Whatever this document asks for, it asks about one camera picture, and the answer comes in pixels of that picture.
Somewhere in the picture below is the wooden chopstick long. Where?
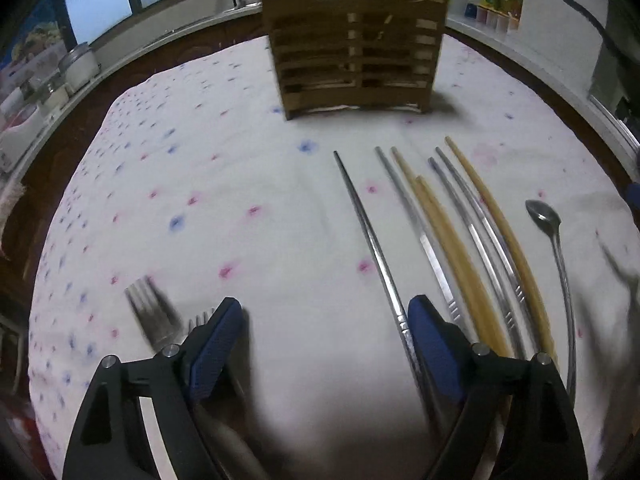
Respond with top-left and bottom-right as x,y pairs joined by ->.
389,146 -> 501,356

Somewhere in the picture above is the white lidded pot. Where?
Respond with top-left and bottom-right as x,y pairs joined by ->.
58,42 -> 101,94

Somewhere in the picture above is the large metal fork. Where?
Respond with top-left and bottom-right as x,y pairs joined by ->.
125,275 -> 182,352

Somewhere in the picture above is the long-handled metal spoon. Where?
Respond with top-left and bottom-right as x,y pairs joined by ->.
525,200 -> 577,404

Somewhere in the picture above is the tropical wall poster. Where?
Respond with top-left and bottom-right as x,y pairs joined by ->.
1,0 -> 67,96

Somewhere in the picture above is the wooden utensil holder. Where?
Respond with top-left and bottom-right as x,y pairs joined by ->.
262,0 -> 449,119

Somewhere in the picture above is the white rice cooker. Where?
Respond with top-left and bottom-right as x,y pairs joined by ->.
0,104 -> 46,174

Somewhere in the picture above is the spice cup rack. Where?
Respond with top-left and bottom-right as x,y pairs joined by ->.
464,2 -> 520,34

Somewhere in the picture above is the steel chopstick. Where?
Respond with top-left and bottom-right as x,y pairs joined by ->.
374,146 -> 475,338
428,157 -> 526,359
333,151 -> 442,437
435,148 -> 539,349

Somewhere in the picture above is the floral white tablecloth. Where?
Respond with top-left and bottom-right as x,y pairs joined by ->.
29,38 -> 639,479

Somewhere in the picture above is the wooden chopstick short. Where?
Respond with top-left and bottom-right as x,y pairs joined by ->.
413,174 -> 516,359

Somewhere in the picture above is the small metal fork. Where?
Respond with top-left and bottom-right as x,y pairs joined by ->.
188,310 -> 214,334

